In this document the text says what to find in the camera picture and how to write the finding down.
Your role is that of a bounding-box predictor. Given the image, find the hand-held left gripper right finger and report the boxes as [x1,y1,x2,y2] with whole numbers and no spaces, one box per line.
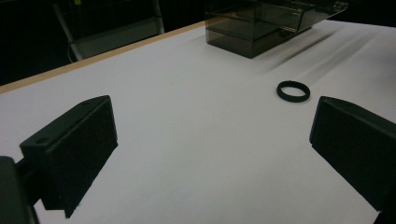
[308,95,396,216]

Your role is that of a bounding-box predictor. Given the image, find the smoky transparent acrylic box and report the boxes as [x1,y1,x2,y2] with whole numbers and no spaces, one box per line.
[205,0,349,60]

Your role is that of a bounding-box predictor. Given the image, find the black ring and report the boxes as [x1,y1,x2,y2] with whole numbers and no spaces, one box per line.
[276,80,311,104]

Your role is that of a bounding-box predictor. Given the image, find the white metal stand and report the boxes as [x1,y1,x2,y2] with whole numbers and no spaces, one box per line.
[51,0,165,62]

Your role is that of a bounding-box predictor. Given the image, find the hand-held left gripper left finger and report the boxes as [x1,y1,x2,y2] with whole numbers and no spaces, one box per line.
[15,94,119,219]

